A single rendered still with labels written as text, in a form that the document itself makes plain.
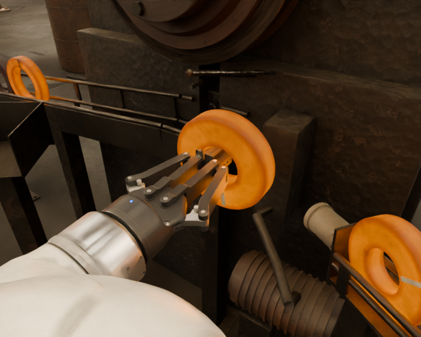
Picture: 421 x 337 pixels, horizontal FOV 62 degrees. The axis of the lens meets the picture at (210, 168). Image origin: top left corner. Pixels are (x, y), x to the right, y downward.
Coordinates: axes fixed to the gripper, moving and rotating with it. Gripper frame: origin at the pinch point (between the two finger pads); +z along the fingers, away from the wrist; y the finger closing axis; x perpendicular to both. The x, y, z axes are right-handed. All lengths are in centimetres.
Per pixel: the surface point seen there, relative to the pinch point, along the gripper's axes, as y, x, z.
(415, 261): 27.4, -7.5, 1.8
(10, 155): -68, -24, -2
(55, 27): -284, -53, 158
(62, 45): -280, -68, 157
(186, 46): -20.7, 6.9, 19.1
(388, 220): 23.0, -6.7, 6.5
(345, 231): 17.9, -13.3, 8.2
